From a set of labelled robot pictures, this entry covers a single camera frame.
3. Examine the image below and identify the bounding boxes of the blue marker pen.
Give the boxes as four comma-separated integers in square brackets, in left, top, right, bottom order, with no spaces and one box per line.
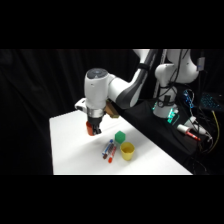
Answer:
[101,138,115,157]

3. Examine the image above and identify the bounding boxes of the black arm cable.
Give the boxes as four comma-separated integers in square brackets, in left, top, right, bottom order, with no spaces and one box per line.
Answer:
[156,49,184,108]

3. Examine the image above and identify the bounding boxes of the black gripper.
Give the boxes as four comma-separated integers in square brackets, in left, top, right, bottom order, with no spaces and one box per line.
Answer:
[87,115,103,137]

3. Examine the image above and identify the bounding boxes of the tan wrist camera mount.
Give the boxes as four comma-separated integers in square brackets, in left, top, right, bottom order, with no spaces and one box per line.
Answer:
[104,101,120,120]

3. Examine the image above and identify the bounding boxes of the grey box on pole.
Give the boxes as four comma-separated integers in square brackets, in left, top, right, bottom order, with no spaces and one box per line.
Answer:
[195,55,205,72]

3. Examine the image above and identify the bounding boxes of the red marker pen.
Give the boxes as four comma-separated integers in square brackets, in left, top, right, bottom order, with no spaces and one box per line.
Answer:
[107,144,118,164]

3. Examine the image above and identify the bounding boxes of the green block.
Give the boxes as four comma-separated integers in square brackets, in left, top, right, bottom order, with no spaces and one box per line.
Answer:
[114,130,126,145]

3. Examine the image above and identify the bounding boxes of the yellow cup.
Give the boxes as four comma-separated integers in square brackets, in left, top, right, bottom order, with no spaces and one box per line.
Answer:
[120,141,136,162]

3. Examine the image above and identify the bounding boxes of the orange cup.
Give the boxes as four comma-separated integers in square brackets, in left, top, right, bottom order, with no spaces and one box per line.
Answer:
[85,121,96,137]

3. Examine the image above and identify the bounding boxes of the blue lit keyboard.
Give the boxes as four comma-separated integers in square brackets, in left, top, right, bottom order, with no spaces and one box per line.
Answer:
[199,93,224,112]

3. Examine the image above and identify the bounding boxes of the white cable with plug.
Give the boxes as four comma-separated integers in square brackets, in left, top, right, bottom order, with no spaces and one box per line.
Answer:
[188,114,214,143]

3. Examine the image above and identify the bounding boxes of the blue cable bundle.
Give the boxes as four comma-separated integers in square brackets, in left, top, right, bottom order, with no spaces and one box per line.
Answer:
[182,89,196,108]

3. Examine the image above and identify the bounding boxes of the small green light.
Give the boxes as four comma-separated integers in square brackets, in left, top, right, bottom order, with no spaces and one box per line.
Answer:
[166,107,180,125]

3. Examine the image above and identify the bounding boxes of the yellow cable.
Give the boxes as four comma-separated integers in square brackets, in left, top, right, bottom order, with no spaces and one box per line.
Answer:
[211,109,222,153]

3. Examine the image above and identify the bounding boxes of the black curtain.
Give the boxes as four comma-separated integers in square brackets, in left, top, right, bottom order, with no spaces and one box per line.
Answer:
[0,49,224,176]

